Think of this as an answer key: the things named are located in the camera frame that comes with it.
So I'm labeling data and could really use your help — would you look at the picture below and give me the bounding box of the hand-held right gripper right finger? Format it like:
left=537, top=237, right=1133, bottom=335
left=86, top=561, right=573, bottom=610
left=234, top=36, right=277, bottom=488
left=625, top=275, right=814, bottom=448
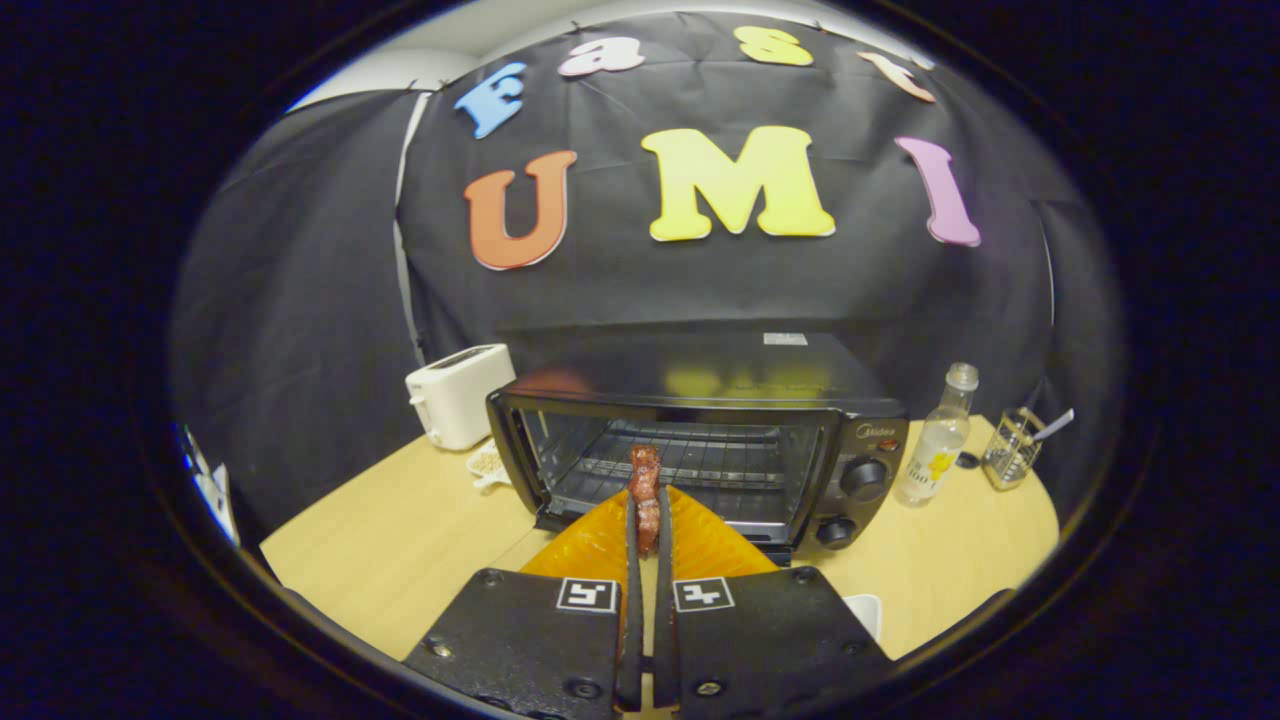
left=653, top=485, right=893, bottom=720

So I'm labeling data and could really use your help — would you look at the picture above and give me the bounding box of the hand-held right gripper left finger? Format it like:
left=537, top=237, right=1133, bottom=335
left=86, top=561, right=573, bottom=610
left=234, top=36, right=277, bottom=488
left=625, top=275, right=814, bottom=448
left=403, top=488, right=643, bottom=720

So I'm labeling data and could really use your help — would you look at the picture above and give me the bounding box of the black electric oven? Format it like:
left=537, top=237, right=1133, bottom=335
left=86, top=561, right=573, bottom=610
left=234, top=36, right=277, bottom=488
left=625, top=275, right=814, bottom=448
left=487, top=333, right=911, bottom=569

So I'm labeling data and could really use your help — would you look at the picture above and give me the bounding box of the reddish brown meat strip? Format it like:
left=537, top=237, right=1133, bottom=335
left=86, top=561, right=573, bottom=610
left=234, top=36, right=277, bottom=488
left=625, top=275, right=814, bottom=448
left=627, top=444, right=663, bottom=557

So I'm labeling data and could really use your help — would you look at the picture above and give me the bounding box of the white ribbed tray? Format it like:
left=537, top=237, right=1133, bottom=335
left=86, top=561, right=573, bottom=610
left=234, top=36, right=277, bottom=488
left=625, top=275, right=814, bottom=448
left=843, top=593, right=884, bottom=642

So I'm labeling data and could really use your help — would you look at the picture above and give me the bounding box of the small white dish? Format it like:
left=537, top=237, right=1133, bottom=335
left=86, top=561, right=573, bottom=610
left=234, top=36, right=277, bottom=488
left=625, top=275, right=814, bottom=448
left=466, top=445, right=512, bottom=490

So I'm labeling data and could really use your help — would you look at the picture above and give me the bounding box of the clear bottle with yellow label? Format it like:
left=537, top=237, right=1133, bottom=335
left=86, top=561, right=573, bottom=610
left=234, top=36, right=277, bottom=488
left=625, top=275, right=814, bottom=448
left=893, top=363, right=981, bottom=508

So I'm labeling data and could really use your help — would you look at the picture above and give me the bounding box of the white toaster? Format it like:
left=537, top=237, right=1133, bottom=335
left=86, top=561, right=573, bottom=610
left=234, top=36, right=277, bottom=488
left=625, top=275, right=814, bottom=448
left=405, top=344, right=517, bottom=451

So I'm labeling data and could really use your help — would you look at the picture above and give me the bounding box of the clear glass jar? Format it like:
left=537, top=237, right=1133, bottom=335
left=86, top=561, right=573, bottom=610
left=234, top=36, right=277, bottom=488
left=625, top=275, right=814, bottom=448
left=982, top=407, right=1047, bottom=491

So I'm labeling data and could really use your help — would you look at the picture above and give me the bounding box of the black backdrop cloth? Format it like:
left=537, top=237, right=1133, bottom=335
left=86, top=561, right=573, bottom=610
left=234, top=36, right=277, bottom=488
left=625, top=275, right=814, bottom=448
left=168, top=10, right=1131, bottom=546

